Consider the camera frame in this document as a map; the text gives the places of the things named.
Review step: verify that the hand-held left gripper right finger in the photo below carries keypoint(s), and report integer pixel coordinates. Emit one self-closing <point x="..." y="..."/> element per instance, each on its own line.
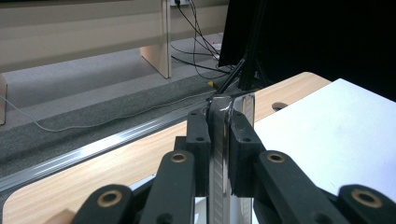
<point x="244" y="155"/>

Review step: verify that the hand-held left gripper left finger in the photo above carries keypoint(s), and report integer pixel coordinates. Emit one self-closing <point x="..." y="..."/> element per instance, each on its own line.
<point x="200" y="146"/>

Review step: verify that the clear grey phone case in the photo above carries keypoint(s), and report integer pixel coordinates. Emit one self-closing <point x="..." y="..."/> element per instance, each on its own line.
<point x="219" y="130"/>

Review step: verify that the yellow tape piece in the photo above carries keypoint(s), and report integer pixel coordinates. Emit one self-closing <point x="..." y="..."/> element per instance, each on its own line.
<point x="211" y="84"/>

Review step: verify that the black metal stand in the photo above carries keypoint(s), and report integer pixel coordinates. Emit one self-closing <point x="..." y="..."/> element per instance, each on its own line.
<point x="232" y="75"/>

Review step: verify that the white table mat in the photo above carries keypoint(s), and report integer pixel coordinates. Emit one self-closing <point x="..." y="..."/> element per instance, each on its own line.
<point x="327" y="133"/>

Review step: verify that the wooden table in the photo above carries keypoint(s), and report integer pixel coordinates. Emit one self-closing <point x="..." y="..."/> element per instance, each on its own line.
<point x="118" y="168"/>

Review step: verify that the black curtain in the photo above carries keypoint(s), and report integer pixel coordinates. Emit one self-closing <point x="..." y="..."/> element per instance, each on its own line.
<point x="327" y="37"/>

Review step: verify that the white power socket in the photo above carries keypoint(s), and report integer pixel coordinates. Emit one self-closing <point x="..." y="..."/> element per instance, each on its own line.
<point x="180" y="2"/>

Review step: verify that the beige desk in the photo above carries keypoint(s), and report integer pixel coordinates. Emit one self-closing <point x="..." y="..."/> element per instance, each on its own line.
<point x="77" y="37"/>

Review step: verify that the metal floor rail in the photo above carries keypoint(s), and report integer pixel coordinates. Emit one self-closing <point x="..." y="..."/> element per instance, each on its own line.
<point x="77" y="154"/>

